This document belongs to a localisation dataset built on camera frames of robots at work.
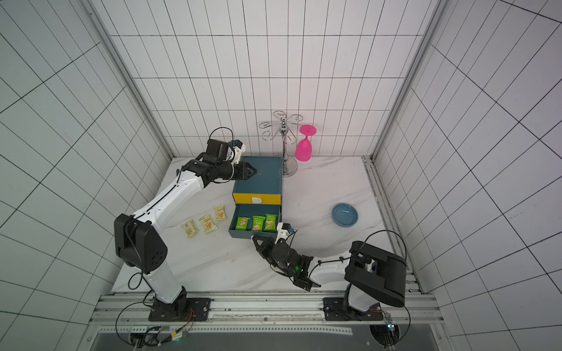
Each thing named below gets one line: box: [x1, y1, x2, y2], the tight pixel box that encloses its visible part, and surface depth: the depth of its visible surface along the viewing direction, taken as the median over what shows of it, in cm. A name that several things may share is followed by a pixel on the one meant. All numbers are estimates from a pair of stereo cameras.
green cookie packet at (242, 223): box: [235, 216, 251, 231], surface depth 86 cm
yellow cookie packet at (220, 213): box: [213, 204, 229, 221], surface depth 99 cm
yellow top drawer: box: [231, 193, 282, 205], surface depth 81 cm
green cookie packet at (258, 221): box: [251, 214, 266, 232], surface depth 86 cm
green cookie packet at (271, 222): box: [264, 213, 278, 232], surface depth 86 cm
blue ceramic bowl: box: [331, 202, 359, 228], surface depth 97 cm
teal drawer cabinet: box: [228, 155, 284, 240], surface depth 83 cm
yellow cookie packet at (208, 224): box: [199, 213, 218, 234], surface depth 94 cm
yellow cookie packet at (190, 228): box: [182, 219, 199, 238], surface depth 92 cm
